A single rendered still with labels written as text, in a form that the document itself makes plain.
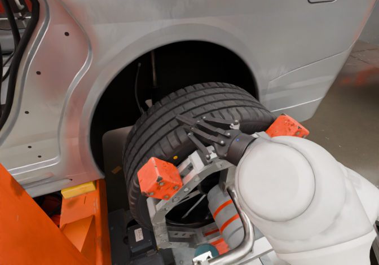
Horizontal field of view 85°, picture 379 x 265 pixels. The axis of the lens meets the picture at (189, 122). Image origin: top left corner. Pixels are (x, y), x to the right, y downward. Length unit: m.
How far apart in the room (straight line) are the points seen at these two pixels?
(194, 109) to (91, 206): 0.66
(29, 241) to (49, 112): 0.47
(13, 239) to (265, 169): 0.38
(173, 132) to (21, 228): 0.37
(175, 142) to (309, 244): 0.41
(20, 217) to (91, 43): 0.46
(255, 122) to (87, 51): 0.55
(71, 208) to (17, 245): 0.66
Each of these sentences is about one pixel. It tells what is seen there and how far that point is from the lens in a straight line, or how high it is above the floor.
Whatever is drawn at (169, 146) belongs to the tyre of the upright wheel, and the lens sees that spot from 0.59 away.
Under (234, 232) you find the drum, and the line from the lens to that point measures 0.71.
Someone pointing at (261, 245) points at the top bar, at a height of 0.98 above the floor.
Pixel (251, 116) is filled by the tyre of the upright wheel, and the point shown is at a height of 1.16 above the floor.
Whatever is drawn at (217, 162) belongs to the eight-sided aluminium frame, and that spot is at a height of 1.12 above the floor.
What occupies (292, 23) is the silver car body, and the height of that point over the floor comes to 1.33.
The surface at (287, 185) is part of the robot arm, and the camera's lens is 0.20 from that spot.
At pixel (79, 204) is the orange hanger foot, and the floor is 0.68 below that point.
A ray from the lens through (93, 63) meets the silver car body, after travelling 0.72.
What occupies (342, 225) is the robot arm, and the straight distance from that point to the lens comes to 0.25.
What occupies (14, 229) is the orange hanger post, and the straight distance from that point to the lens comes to 0.45.
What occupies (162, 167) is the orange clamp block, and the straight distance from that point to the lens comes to 0.55.
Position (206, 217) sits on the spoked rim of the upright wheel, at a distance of 1.03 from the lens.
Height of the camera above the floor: 1.54
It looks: 40 degrees down
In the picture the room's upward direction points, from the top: straight up
